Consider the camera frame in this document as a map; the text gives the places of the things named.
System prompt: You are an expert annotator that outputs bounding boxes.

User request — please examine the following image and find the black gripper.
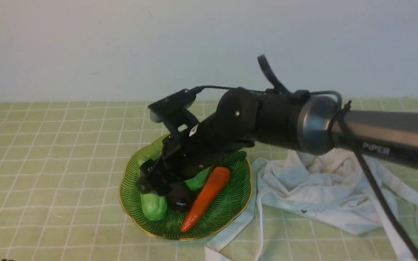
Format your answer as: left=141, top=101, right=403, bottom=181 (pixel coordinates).
left=136, top=112, right=254, bottom=198

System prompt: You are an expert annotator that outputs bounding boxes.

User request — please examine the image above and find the green toy cucumber from bag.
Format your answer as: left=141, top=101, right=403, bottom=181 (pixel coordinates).
left=138, top=158, right=168, bottom=221

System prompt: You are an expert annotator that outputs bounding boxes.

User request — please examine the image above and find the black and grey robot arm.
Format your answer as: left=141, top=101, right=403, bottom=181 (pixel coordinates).
left=136, top=87, right=418, bottom=196

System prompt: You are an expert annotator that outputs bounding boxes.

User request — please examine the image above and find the white cloth tote bag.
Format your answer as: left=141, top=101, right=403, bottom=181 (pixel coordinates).
left=204, top=149, right=415, bottom=261

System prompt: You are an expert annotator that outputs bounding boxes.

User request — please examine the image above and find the dark purple toy eggplant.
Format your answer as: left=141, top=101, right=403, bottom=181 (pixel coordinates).
left=166, top=191, right=195, bottom=213

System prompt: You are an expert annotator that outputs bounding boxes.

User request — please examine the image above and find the green toy cucumber on plate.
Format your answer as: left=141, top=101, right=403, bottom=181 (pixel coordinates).
left=184, top=166, right=213, bottom=191

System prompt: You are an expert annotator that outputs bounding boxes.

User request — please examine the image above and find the orange toy carrot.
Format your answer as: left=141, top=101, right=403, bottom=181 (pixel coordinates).
left=180, top=151, right=247, bottom=233

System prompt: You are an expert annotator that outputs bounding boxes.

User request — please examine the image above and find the green leaf-shaped glass plate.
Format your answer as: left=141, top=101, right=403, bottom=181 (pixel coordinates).
left=118, top=136, right=253, bottom=241

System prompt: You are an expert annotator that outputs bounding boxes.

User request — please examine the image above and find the green checkered tablecloth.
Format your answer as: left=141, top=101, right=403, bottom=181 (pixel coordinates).
left=0, top=102, right=418, bottom=261

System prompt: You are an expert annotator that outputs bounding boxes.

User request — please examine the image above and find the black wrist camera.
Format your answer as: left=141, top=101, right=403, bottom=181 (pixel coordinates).
left=148, top=87, right=202, bottom=139

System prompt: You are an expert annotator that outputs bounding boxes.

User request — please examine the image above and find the black cable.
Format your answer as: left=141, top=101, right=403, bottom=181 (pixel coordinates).
left=191, top=54, right=418, bottom=261

